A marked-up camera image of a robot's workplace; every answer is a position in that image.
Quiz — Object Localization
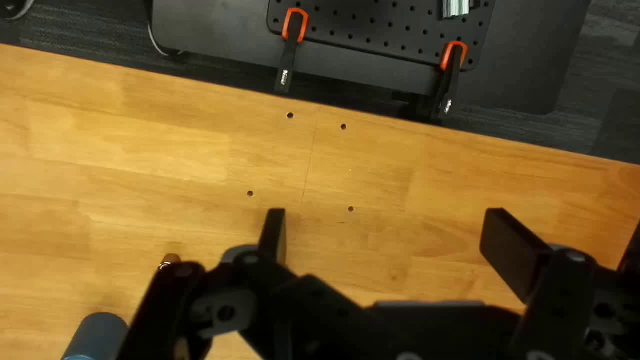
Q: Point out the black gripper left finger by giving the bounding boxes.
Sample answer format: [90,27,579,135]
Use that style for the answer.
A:
[117,208,376,360]

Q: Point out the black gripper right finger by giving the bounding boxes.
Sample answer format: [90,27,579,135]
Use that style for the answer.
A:
[477,208,640,360]

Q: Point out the small brown object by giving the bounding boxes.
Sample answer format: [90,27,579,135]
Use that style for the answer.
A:
[157,250,186,268]

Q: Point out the dark blue plastic cup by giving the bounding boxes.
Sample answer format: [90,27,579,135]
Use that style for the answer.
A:
[62,311,130,360]

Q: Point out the black perforated metal panel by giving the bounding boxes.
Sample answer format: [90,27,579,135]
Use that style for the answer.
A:
[148,0,592,117]

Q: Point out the black perforated board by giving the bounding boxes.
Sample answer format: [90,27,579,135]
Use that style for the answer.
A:
[266,0,498,73]

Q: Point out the aluminium extrusion piece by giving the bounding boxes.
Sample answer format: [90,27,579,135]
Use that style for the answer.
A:
[435,0,483,21]

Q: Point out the orange handled black clamp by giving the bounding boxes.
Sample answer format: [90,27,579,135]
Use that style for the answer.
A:
[428,38,469,120]
[273,6,312,96]

